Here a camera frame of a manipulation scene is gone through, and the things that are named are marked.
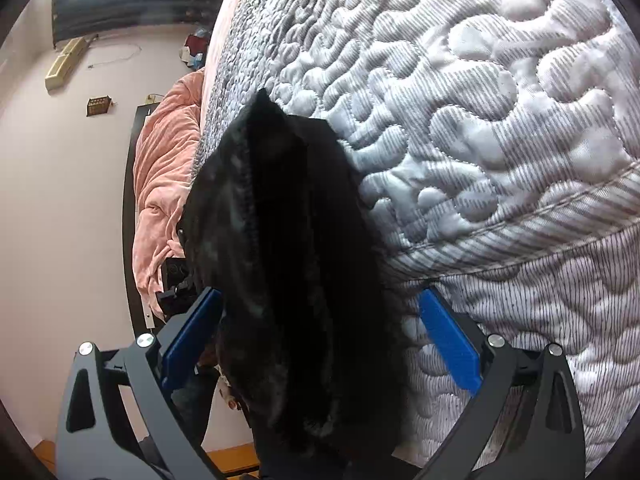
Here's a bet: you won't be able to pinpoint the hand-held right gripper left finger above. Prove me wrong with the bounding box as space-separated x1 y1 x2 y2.
54 286 224 480

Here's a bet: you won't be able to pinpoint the pink plush comforter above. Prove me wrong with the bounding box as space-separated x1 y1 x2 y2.
131 67 208 312

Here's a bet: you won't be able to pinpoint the black pants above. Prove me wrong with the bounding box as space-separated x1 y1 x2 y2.
177 87 407 480

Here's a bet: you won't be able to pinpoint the thin wall cable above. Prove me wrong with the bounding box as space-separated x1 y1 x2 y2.
87 42 143 70

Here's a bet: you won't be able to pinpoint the colourful clothes heap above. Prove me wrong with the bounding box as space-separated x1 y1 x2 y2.
181 29 210 70

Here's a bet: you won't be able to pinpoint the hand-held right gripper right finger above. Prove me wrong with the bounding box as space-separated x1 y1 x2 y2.
417 286 587 480

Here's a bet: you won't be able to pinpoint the dark patterned curtain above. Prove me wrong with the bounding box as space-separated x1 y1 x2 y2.
51 0 227 50

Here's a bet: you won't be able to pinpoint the beige wall box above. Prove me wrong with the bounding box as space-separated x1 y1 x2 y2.
44 36 87 92

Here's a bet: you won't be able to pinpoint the grey quilted blanket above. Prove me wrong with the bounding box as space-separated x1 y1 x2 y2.
192 0 640 477

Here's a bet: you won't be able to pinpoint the pink bed sheet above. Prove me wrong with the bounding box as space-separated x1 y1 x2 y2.
201 0 243 111

